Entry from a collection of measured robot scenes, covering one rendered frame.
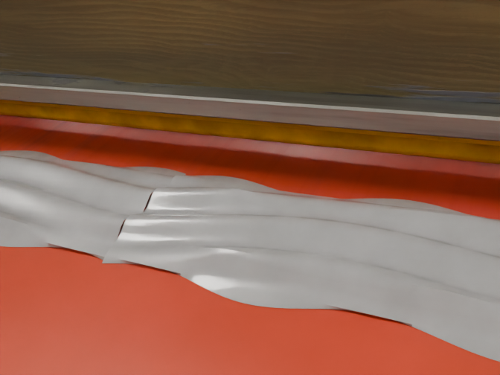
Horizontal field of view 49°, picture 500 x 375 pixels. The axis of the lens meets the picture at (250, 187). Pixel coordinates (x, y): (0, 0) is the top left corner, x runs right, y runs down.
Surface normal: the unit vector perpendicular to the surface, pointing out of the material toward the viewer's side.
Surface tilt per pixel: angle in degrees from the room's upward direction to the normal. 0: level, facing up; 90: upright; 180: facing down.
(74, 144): 0
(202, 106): 90
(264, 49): 90
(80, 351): 0
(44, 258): 0
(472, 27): 90
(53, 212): 33
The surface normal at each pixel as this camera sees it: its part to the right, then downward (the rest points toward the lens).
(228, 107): -0.40, 0.53
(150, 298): -0.11, -0.84
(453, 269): -0.39, -0.45
